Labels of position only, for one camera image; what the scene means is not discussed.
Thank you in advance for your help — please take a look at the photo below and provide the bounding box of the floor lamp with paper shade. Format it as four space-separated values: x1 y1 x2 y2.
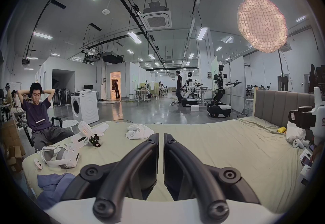
237 0 288 91

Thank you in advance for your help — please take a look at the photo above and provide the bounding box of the white headset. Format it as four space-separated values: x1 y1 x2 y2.
41 143 80 169

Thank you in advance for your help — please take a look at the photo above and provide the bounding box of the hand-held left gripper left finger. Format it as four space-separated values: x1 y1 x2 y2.
61 133 159 218

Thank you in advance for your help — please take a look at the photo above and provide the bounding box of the white washing machine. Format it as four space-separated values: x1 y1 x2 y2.
70 91 100 125

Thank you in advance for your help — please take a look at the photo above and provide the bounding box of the stack of brown cartons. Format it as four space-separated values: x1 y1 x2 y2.
0 119 26 173

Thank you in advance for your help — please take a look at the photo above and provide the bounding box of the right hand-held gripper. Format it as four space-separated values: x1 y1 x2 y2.
288 87 325 145

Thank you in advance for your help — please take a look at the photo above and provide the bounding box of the white pillow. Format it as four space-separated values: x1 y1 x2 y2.
286 120 306 142

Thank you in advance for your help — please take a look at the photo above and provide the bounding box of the bed with pale green sheet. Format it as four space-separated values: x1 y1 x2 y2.
22 116 318 214

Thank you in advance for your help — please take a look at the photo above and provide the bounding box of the grey padded headboard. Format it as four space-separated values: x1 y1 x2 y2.
254 87 316 128

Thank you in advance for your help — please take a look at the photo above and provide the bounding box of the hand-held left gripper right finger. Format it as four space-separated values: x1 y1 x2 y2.
164 133 261 220

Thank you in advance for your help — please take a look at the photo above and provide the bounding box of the bunched white cloth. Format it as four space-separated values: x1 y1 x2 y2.
125 124 155 140

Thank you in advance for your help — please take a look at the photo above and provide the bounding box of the white round stool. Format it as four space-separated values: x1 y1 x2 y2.
245 98 254 115
62 120 79 133

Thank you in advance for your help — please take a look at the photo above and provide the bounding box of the black and white robot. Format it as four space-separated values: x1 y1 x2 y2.
207 64 242 119
181 72 203 107

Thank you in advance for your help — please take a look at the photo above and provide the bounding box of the folded white cloth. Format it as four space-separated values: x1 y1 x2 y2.
90 123 110 137

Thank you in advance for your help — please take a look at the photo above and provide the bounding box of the blue garment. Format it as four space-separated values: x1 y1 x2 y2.
37 173 77 209

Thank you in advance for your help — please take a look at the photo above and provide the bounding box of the black chair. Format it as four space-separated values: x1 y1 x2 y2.
16 116 63 148

